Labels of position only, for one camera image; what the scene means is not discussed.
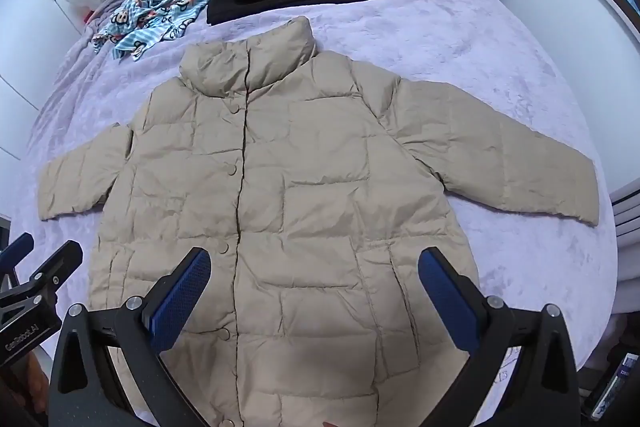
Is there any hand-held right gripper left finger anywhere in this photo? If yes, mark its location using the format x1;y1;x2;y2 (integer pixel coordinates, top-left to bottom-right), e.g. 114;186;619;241
47;247;216;427

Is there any blue monkey print garment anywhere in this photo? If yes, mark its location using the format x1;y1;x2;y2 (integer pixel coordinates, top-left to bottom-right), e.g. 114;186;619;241
91;0;221;62

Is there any beige puffer jacket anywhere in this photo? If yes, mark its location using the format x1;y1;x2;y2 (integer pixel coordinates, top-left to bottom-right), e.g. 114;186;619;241
37;17;601;427

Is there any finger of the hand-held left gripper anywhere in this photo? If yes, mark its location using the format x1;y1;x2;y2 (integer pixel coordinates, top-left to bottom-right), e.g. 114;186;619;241
0;233;35;280
0;241;84;308

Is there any purple fleece blanket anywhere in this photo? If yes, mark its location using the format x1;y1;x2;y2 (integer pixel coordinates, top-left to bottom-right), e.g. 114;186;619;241
10;0;636;427

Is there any person's left hand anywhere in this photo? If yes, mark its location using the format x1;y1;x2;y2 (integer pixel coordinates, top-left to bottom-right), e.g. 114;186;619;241
22;351;50;414

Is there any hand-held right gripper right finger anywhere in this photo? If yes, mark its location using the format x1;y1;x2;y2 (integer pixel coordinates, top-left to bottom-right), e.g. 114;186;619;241
417;247;583;427

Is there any white wardrobe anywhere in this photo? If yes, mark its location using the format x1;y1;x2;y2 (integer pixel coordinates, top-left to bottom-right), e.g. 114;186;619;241
0;0;96;168

